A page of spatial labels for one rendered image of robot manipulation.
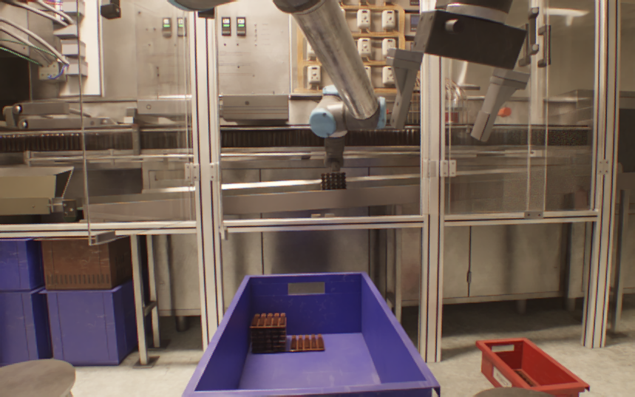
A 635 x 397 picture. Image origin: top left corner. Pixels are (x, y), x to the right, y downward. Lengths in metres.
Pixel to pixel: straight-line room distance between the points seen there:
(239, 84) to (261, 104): 0.45
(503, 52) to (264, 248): 1.29
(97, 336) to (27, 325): 0.28
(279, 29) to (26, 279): 1.59
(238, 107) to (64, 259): 0.90
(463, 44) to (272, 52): 1.47
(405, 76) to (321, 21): 0.23
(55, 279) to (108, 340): 0.32
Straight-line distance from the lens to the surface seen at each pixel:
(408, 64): 0.46
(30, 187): 1.63
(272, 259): 1.57
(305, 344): 1.09
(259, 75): 1.84
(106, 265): 1.51
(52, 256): 1.61
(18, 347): 1.82
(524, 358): 1.55
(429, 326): 1.43
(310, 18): 0.63
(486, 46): 0.50
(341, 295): 1.13
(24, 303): 1.74
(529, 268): 1.99
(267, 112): 1.40
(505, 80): 0.53
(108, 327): 1.59
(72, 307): 1.64
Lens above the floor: 0.76
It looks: 4 degrees down
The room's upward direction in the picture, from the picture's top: 1 degrees counter-clockwise
